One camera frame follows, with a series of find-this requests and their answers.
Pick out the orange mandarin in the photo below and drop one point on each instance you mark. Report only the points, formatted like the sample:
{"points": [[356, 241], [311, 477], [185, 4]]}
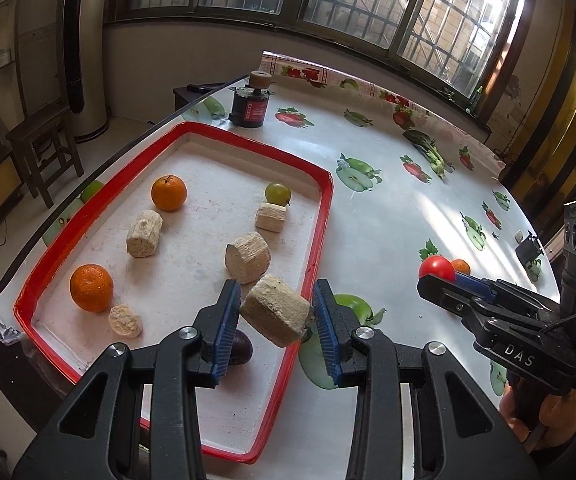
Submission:
{"points": [[91, 288], [168, 193], [461, 266]]}

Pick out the large beige cork chunk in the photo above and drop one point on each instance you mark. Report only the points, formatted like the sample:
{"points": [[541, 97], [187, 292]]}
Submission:
{"points": [[247, 258]]}

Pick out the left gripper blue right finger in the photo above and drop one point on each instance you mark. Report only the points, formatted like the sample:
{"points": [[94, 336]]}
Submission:
{"points": [[458, 433]]}

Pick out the window with grille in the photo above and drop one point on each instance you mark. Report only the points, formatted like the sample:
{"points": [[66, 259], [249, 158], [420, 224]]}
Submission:
{"points": [[454, 48]]}

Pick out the wooden stool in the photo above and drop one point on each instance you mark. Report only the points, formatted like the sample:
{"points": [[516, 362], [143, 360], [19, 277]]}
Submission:
{"points": [[44, 149]]}

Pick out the large red tomato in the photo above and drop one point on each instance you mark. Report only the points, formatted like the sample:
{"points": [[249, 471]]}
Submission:
{"points": [[438, 266]]}

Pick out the dark jar with cork lid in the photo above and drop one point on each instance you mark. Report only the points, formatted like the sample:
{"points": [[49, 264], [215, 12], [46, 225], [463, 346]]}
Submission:
{"points": [[250, 101]]}

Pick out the red rimmed white tray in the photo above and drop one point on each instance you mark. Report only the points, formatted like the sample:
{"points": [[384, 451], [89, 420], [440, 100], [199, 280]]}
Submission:
{"points": [[225, 174]]}

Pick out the fruit print tablecloth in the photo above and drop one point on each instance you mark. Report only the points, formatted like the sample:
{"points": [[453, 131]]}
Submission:
{"points": [[388, 205]]}

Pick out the tall white air conditioner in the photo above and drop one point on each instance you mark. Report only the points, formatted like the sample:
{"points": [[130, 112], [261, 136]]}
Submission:
{"points": [[81, 66]]}

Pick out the small round cork piece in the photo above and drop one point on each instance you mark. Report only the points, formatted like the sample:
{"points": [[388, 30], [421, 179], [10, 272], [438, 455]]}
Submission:
{"points": [[124, 322]]}

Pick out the small beige cork piece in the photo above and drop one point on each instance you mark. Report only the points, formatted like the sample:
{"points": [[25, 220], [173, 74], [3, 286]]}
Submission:
{"points": [[270, 217]]}

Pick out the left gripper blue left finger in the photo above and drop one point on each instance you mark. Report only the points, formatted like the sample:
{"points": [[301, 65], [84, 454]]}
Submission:
{"points": [[94, 434]]}

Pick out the yellow-green plum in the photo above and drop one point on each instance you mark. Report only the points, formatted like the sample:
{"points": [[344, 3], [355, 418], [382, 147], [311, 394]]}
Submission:
{"points": [[277, 194]]}

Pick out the beige cork cylinder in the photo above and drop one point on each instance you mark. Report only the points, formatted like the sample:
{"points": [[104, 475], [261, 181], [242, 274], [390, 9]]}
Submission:
{"points": [[143, 237]]}

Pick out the dark purple plum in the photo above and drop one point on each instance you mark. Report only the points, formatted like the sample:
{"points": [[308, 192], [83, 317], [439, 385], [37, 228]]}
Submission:
{"points": [[242, 350]]}

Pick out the beige cork block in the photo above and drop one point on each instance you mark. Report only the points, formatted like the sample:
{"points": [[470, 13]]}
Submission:
{"points": [[276, 311]]}

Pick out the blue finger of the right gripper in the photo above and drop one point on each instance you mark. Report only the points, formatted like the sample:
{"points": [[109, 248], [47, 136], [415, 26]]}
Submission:
{"points": [[503, 293], [457, 299]]}

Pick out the wooden wall shelf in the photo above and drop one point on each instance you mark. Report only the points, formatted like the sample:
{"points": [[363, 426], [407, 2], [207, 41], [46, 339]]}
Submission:
{"points": [[29, 75]]}

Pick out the black binder clip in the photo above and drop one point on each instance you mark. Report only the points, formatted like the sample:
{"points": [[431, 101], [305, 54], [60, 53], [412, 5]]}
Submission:
{"points": [[528, 249]]}

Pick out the right hand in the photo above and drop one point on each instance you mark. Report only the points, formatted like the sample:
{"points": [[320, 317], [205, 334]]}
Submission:
{"points": [[556, 420]]}

